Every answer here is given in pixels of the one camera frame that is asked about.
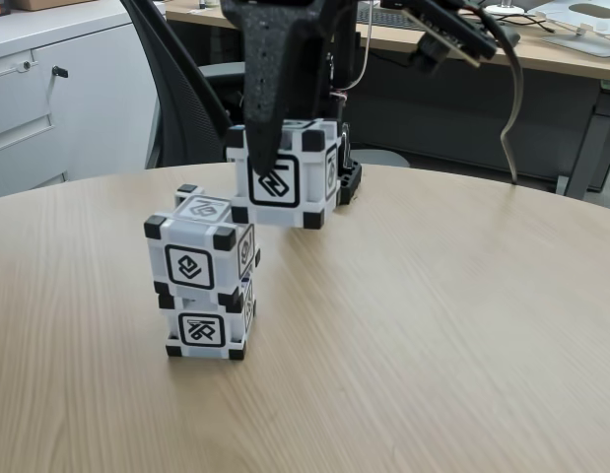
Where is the white drawer cabinet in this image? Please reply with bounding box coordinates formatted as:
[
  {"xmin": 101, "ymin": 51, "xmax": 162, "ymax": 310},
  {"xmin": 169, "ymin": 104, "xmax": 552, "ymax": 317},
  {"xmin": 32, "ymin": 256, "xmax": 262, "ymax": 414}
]
[{"xmin": 0, "ymin": 9, "xmax": 161, "ymax": 201}]

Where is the black mesh office chair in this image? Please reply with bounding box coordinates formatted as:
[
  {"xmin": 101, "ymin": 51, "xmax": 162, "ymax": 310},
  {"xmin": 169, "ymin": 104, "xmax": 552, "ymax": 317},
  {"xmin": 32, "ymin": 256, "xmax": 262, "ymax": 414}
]
[{"xmin": 120, "ymin": 0, "xmax": 247, "ymax": 169}]

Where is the white monitor base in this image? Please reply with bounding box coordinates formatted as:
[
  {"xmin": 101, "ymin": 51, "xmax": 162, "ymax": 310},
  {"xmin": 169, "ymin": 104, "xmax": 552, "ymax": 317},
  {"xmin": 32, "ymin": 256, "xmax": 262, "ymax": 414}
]
[{"xmin": 484, "ymin": 0, "xmax": 530, "ymax": 15}]

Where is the white cube underlined-diamond symbol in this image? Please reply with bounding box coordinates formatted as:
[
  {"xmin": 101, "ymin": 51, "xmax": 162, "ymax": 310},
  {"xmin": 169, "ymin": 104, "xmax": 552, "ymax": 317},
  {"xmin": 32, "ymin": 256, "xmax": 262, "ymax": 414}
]
[{"xmin": 225, "ymin": 117, "xmax": 346, "ymax": 232}]

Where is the silver laptop stand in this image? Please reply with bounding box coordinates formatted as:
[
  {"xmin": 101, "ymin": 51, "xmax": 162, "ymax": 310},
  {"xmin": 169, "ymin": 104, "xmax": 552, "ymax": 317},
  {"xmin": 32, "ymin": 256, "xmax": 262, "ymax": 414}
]
[{"xmin": 528, "ymin": 0, "xmax": 610, "ymax": 58}]

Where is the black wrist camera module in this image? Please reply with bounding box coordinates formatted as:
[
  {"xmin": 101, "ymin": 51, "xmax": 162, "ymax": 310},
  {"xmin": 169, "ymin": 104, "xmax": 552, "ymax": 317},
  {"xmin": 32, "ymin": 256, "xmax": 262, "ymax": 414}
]
[{"xmin": 380, "ymin": 0, "xmax": 498, "ymax": 70}]

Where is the white cube stacked-diamonds symbol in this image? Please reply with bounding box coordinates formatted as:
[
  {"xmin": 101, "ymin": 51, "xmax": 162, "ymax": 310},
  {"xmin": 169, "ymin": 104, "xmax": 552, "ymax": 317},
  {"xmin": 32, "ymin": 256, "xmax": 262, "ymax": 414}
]
[{"xmin": 143, "ymin": 183, "xmax": 262, "ymax": 312}]

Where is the white cube crossed-lines symbol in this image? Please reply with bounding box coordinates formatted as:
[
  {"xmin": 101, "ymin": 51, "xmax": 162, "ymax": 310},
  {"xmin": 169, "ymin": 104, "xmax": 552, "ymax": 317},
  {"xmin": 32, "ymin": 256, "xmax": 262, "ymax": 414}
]
[{"xmin": 159, "ymin": 280, "xmax": 259, "ymax": 362}]

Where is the grey flat camera cable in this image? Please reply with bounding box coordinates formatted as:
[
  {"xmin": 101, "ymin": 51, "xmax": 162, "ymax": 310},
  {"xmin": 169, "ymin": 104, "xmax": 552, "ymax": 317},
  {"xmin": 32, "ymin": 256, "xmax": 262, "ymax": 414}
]
[{"xmin": 476, "ymin": 4, "xmax": 527, "ymax": 186}]

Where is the black perforated table clamp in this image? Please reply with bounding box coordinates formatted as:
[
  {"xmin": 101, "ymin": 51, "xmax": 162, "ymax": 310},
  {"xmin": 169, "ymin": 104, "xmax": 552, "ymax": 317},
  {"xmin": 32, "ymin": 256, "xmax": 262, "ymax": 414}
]
[{"xmin": 336, "ymin": 157, "xmax": 364, "ymax": 206}]

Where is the grey round seat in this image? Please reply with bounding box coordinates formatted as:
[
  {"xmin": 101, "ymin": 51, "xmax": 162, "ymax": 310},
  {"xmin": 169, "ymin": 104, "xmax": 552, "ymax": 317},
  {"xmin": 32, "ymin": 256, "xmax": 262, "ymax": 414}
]
[{"xmin": 356, "ymin": 147, "xmax": 412, "ymax": 169}]

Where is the red white servo cable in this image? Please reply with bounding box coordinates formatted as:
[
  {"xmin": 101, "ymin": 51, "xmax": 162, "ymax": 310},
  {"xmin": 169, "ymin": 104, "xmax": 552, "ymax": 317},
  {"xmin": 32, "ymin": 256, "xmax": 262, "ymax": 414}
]
[{"xmin": 331, "ymin": 0, "xmax": 375, "ymax": 98}]

